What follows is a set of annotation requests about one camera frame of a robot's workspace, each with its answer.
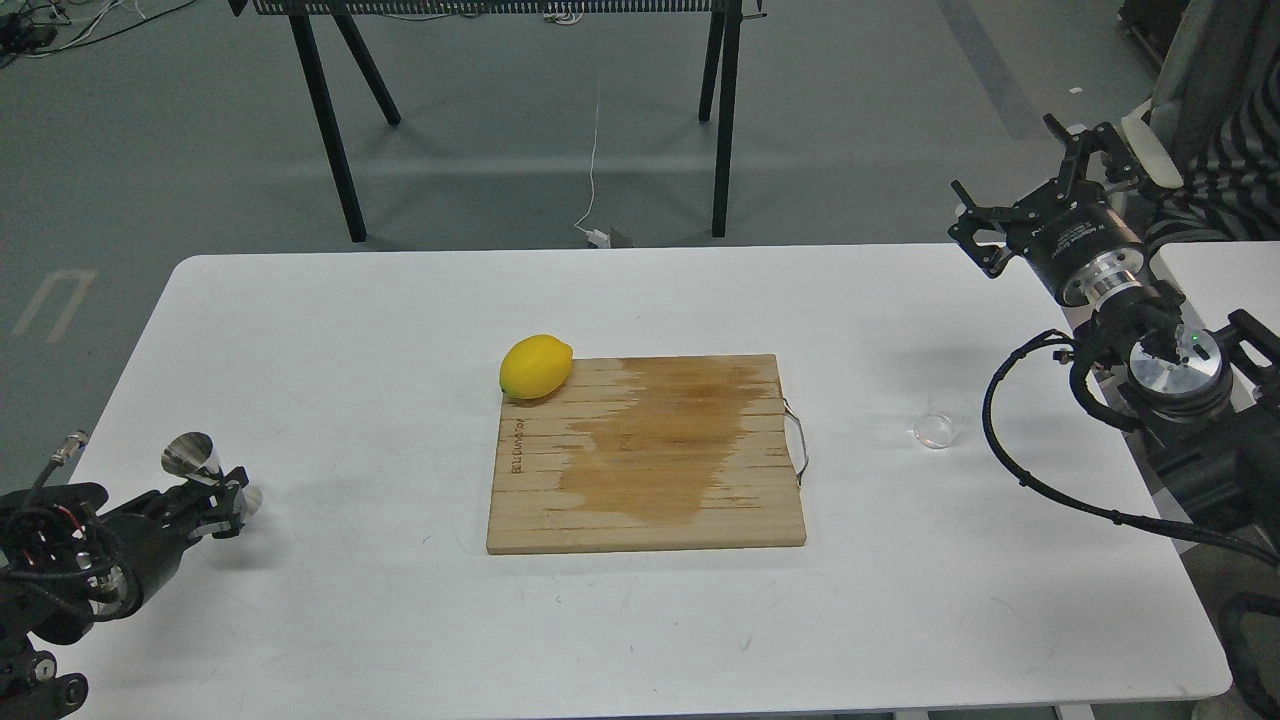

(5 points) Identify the clear glass cup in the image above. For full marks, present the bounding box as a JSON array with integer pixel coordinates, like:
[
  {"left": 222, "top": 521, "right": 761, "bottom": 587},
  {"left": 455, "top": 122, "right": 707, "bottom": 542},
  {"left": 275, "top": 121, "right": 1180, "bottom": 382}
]
[{"left": 911, "top": 387, "right": 975, "bottom": 451}]

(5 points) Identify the wooden cutting board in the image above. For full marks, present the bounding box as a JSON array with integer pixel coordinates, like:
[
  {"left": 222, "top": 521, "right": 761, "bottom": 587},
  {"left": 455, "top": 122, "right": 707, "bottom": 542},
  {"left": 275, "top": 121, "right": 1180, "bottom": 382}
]
[{"left": 486, "top": 354, "right": 806, "bottom": 555}]

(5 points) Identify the yellow lemon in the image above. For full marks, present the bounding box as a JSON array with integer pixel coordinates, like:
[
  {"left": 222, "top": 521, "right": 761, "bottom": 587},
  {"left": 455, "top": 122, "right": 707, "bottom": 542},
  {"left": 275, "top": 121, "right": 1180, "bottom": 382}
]
[{"left": 499, "top": 334, "right": 573, "bottom": 400}]

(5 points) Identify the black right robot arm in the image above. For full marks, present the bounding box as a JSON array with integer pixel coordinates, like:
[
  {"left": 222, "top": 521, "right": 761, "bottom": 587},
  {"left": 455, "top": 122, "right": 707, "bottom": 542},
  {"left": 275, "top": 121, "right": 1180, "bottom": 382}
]
[{"left": 948, "top": 115, "right": 1277, "bottom": 570}]

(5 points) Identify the floor cables bundle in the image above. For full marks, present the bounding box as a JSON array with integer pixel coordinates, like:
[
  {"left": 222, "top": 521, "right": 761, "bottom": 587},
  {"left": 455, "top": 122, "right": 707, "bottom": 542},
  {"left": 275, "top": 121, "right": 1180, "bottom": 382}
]
[{"left": 0, "top": 0, "right": 201, "bottom": 61}]

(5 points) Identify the steel jigger measuring cup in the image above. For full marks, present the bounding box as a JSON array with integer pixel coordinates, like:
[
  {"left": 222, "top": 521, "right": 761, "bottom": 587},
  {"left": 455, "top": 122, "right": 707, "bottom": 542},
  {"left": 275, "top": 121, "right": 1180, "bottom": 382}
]
[{"left": 161, "top": 430, "right": 262, "bottom": 516}]

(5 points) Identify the person in striped shirt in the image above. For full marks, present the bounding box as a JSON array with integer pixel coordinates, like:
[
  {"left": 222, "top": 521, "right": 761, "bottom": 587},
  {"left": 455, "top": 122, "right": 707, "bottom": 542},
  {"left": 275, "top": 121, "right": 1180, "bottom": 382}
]
[{"left": 1146, "top": 54, "right": 1279, "bottom": 250}]

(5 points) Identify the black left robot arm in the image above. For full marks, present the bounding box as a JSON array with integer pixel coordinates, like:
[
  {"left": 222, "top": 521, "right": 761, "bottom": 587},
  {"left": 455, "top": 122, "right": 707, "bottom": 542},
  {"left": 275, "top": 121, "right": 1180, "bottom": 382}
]
[{"left": 1, "top": 430, "right": 262, "bottom": 719}]

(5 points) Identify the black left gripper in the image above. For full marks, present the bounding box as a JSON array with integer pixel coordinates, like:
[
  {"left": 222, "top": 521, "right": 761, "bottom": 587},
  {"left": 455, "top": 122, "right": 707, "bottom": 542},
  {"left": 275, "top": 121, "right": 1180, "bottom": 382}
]
[{"left": 100, "top": 466, "right": 251, "bottom": 611}]

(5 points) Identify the white office chair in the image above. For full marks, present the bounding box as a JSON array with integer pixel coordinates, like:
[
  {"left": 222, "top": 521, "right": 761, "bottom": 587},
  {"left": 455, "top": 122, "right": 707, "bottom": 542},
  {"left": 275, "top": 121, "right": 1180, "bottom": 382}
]
[{"left": 1117, "top": 1, "right": 1279, "bottom": 191}]

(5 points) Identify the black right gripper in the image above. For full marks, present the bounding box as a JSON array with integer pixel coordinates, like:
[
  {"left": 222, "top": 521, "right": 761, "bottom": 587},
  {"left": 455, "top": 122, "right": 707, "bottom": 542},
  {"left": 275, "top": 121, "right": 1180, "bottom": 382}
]
[{"left": 948, "top": 113, "right": 1147, "bottom": 307}]

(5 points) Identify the black metal table frame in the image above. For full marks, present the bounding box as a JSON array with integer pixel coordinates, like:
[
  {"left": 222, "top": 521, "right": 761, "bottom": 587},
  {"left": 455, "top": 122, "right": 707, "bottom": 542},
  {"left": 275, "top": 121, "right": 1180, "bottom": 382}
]
[{"left": 228, "top": 0, "right": 769, "bottom": 243}]

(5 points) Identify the white side table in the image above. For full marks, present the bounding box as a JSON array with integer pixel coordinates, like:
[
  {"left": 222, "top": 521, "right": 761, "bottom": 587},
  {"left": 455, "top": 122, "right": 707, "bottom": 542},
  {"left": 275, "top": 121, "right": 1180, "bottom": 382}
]
[{"left": 1156, "top": 241, "right": 1279, "bottom": 334}]

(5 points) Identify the white cable with plug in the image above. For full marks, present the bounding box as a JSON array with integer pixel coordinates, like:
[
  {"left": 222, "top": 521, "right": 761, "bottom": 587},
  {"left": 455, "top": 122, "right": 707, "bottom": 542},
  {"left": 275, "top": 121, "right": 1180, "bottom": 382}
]
[{"left": 573, "top": 79, "right": 613, "bottom": 249}]

